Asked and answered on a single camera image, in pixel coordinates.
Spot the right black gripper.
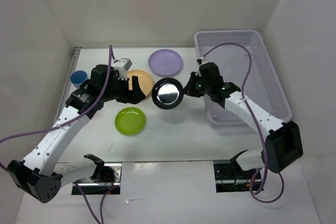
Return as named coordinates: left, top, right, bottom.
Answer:
left=182, top=71, right=212, bottom=98

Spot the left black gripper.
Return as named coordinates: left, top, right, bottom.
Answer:
left=102, top=73, right=146, bottom=104

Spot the black plate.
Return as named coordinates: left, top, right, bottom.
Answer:
left=151, top=78, right=184, bottom=110

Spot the green plate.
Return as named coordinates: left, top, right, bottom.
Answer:
left=114, top=107, right=146, bottom=136

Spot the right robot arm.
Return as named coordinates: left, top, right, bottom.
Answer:
left=183, top=62, right=303, bottom=174

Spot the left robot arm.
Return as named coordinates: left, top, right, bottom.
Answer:
left=7, top=65, right=146, bottom=204

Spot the clear plastic bin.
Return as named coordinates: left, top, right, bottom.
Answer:
left=194, top=30, right=292, bottom=121

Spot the orange plate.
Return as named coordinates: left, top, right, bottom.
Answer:
left=128, top=70, right=154, bottom=98

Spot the purple plate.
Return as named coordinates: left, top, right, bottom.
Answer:
left=148, top=49, right=183, bottom=76

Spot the blue cup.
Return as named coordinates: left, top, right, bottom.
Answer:
left=70, top=70, right=89, bottom=89

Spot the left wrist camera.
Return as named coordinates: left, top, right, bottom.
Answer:
left=112, top=58, right=132, bottom=80

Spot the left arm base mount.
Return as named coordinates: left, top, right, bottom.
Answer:
left=76, top=154, right=122, bottom=195

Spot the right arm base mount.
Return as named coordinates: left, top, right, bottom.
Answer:
left=213, top=151, right=256, bottom=193

